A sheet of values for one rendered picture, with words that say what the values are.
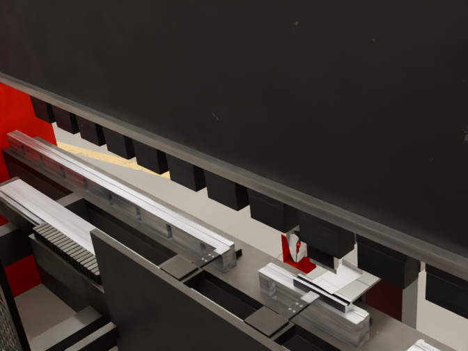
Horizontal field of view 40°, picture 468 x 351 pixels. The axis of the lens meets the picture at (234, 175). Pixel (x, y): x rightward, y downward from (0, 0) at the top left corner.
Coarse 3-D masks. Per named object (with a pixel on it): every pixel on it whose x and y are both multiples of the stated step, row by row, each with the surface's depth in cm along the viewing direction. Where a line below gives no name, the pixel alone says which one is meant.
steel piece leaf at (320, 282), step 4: (316, 280) 192; (320, 280) 192; (324, 280) 191; (320, 284) 190; (324, 284) 190; (328, 284) 190; (324, 288) 188; (328, 288) 188; (332, 288) 188; (336, 288) 187; (332, 292) 186
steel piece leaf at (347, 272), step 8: (344, 264) 197; (352, 264) 194; (328, 272) 195; (344, 272) 194; (352, 272) 193; (360, 272) 192; (328, 280) 191; (336, 280) 191; (344, 280) 190; (352, 280) 190
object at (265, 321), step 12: (300, 300) 184; (312, 300) 183; (264, 312) 176; (288, 312) 180; (252, 324) 173; (264, 324) 172; (276, 324) 172; (288, 324) 173; (276, 336) 169; (288, 336) 172
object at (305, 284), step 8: (296, 280) 194; (304, 280) 194; (312, 280) 192; (304, 288) 192; (312, 288) 189; (320, 288) 190; (320, 296) 188; (328, 296) 185; (336, 296) 185; (336, 304) 184; (344, 304) 181; (344, 312) 182
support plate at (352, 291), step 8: (344, 256) 201; (352, 256) 201; (312, 272) 196; (320, 272) 195; (360, 280) 190; (368, 280) 190; (376, 280) 189; (344, 288) 187; (352, 288) 187; (360, 288) 187; (368, 288) 187; (344, 296) 185; (352, 296) 184
